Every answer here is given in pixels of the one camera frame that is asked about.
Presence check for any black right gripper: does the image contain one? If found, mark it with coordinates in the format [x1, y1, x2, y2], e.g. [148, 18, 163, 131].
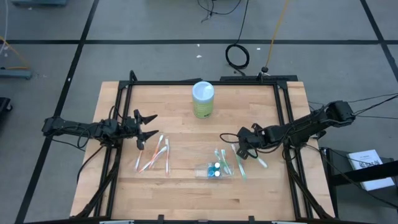
[236, 123, 281, 161]

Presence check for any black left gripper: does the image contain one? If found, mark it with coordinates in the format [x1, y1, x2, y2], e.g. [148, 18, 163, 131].
[122, 108, 160, 151]

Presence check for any orange toothbrush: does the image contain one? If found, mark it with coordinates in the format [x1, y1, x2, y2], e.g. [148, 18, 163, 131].
[148, 134, 164, 170]
[134, 149, 144, 171]
[139, 146, 168, 174]
[164, 138, 170, 175]

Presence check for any clear acrylic organizer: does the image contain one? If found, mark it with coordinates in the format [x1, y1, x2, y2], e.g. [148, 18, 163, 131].
[194, 161, 234, 180]

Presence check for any green disinfecting wipes canister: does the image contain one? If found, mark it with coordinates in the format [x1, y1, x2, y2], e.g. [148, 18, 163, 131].
[191, 81, 215, 119]

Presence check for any black side cart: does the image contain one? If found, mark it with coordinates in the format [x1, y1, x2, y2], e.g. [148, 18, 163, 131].
[320, 146, 398, 224]

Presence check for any white printed box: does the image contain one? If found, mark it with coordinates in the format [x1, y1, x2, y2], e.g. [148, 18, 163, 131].
[346, 149, 396, 192]

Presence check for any grey flat base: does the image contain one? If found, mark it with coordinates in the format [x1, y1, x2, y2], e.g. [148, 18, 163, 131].
[0, 67, 33, 80]

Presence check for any black caster object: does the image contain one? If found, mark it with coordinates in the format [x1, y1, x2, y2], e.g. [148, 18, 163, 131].
[0, 96, 13, 121]

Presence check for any black aluminium table frame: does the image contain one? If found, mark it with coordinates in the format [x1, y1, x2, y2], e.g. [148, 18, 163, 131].
[70, 70, 336, 224]

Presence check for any coiled black cable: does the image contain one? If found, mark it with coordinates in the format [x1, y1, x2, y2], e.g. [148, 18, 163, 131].
[226, 0, 251, 77]

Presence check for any tangled black cable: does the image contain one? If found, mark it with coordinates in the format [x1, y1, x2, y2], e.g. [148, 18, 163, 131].
[197, 0, 243, 23]

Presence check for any thin black cable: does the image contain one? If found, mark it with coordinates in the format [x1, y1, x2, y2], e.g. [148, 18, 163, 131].
[307, 93, 398, 106]
[354, 111, 398, 120]

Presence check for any thick black cable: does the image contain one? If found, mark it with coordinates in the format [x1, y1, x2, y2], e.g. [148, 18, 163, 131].
[354, 95, 398, 116]

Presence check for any thin yellow cable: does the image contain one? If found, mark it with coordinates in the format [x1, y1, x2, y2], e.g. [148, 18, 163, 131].
[0, 35, 30, 70]

